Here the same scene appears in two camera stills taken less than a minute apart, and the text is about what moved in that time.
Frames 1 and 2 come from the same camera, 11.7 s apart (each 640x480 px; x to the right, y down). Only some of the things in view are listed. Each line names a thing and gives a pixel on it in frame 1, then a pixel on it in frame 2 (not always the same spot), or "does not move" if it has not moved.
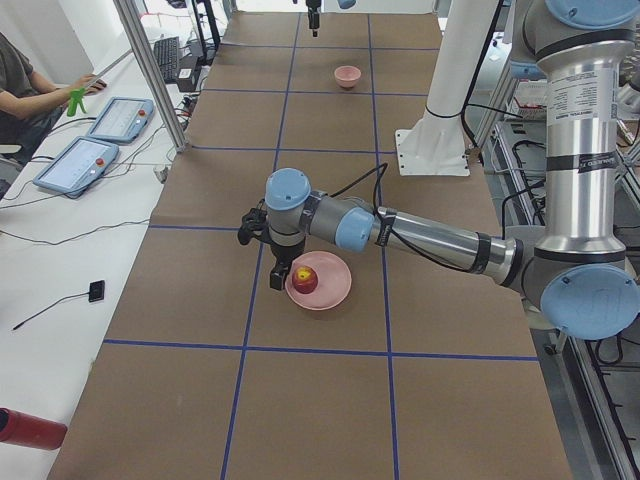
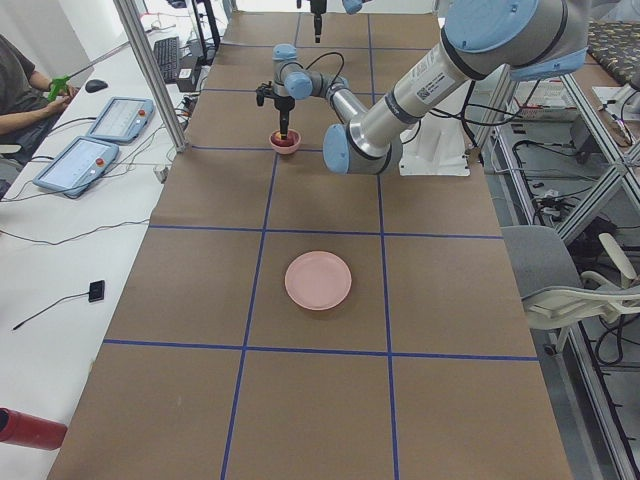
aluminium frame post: (127, 11) does not move
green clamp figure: (76, 100) -> (57, 85)
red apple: (305, 279) -> (290, 140)
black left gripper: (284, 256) -> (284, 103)
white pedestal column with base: (435, 145) does not move
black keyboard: (167, 51) does not move
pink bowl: (347, 76) -> (285, 146)
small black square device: (96, 291) does not move
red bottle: (21, 428) does not move
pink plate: (334, 280) does not move
